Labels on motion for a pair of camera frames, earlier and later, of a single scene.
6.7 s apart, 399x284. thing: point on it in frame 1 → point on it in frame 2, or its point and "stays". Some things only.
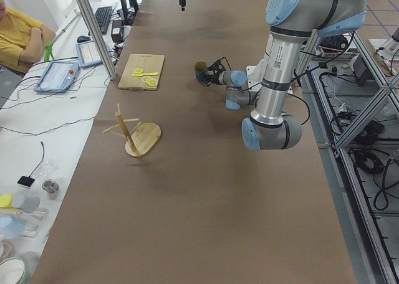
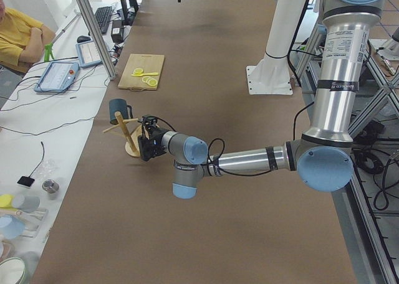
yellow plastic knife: x=151 y=73 stays
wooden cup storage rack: x=140 y=141 stays
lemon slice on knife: x=138 y=71 stays
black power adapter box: x=116 y=32 stays
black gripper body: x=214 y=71 → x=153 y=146
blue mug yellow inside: x=200 y=69 → x=119 y=105
